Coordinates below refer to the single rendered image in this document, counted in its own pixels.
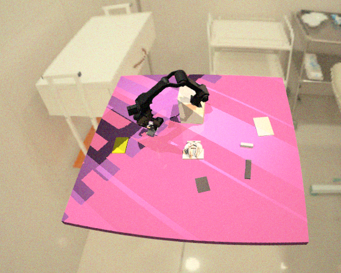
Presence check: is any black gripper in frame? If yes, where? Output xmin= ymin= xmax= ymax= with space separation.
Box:
xmin=133 ymin=109 xmax=164 ymax=131

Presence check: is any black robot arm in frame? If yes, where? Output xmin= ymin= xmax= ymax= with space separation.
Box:
xmin=127 ymin=69 xmax=210 ymax=127

